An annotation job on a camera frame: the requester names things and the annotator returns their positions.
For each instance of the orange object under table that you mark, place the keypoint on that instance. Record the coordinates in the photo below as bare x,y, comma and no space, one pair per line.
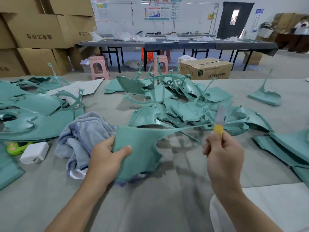
147,55

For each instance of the green and yellow gadget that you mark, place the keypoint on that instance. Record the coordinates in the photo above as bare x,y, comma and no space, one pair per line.
17,148

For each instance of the brown cardboard box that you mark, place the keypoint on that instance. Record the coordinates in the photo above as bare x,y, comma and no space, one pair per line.
205,69

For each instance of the person's right hand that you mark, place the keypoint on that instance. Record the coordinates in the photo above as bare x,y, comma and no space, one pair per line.
224,161

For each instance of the colourful wall poster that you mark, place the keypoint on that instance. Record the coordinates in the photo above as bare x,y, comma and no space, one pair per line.
157,13

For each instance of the white foam sheet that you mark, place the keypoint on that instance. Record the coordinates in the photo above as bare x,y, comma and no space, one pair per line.
280,210

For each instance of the pink plastic stool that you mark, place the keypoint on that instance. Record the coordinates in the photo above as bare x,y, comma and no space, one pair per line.
161,65
99,67

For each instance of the grey-blue wiping cloth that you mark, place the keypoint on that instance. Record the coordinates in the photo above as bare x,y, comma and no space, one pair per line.
79,142

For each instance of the stack of brown cardboard boxes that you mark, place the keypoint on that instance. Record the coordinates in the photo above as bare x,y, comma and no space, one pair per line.
41,33

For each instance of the dark door with window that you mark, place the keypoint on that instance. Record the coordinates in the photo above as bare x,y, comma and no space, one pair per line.
235,20

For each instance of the white power adapter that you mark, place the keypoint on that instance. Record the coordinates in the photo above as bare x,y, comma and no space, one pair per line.
34,152

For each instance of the long grey work table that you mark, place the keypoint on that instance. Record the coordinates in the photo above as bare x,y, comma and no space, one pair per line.
183,45

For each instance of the person's right forearm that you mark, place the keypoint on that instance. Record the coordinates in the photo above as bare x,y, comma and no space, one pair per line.
246,212

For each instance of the single green plastic part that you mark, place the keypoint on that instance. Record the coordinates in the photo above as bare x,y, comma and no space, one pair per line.
140,149

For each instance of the pile of green plastic parts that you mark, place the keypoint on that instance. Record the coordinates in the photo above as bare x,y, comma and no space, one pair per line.
38,108

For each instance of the person's left forearm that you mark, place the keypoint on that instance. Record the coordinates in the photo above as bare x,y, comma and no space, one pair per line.
75,210

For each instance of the person's left hand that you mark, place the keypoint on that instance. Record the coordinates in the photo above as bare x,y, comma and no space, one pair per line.
104,164

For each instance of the heap of clear plastic bags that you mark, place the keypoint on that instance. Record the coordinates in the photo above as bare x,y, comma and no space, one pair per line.
123,36

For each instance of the white paper sheet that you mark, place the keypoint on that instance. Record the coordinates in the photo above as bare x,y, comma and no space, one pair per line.
77,87

